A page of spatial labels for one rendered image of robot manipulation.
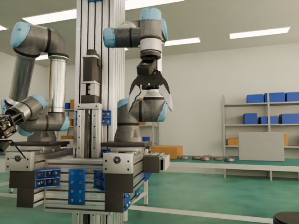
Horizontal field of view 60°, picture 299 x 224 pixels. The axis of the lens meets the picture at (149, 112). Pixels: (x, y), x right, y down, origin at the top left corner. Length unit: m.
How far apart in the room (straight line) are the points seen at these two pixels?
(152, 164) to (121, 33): 0.73
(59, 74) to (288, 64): 6.57
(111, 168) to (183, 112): 6.11
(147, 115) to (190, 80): 6.04
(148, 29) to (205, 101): 6.33
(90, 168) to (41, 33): 0.68
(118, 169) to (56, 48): 0.63
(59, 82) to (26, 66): 0.17
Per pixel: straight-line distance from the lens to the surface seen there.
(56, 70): 1.30
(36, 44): 1.30
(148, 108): 1.32
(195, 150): 7.17
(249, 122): 6.54
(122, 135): 1.31
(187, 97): 7.26
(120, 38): 1.01
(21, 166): 1.41
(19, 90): 1.42
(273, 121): 6.59
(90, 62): 1.54
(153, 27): 0.90
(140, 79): 0.86
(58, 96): 1.28
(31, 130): 1.27
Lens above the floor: 1.09
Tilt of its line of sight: 5 degrees up
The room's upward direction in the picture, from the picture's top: straight up
